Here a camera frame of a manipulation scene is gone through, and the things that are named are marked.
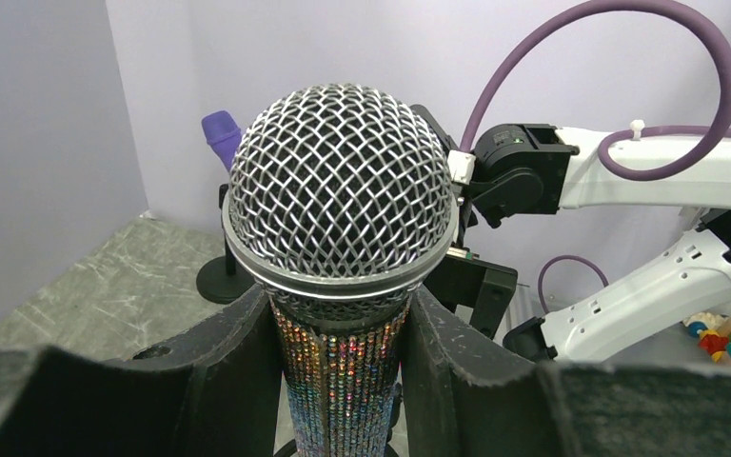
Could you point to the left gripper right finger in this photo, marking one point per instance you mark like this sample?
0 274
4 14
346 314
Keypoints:
467 396

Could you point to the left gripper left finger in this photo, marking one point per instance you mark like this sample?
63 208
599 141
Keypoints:
211 390

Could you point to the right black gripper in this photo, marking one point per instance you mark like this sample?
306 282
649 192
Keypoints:
463 278

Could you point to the silver glitter microphone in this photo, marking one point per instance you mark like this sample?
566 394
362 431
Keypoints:
339 205

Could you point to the purple toy microphone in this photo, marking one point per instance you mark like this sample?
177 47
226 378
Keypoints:
223 136

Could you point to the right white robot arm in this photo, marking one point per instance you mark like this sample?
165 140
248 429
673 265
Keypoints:
540 169

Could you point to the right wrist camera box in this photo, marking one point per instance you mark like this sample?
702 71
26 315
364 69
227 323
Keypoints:
461 167

